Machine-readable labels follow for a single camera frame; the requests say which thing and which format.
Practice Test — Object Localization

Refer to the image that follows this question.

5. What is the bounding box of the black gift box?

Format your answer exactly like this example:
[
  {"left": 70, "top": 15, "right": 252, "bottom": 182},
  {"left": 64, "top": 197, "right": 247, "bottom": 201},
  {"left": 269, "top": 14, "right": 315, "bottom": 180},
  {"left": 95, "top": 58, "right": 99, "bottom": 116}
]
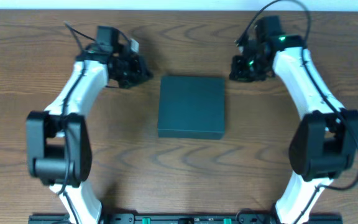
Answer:
[{"left": 157, "top": 76, "right": 225, "bottom": 140}]

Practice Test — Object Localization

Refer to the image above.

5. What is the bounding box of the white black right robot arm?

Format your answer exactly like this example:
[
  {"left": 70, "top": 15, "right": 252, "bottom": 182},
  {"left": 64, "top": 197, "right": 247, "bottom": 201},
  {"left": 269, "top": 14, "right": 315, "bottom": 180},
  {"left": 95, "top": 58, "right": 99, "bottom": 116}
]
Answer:
[{"left": 229, "top": 16, "right": 358, "bottom": 223}]

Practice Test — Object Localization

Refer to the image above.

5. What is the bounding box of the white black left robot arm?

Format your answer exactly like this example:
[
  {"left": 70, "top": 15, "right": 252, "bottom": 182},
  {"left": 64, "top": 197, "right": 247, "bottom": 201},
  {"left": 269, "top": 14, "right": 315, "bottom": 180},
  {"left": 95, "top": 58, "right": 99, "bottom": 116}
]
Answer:
[{"left": 25, "top": 26, "right": 152, "bottom": 223}]

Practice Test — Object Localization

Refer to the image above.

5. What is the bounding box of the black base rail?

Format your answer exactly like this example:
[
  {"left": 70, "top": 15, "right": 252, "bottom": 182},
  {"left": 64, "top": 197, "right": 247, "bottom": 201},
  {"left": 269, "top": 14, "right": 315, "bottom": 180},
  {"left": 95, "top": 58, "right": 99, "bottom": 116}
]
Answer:
[{"left": 27, "top": 212, "right": 344, "bottom": 224}]

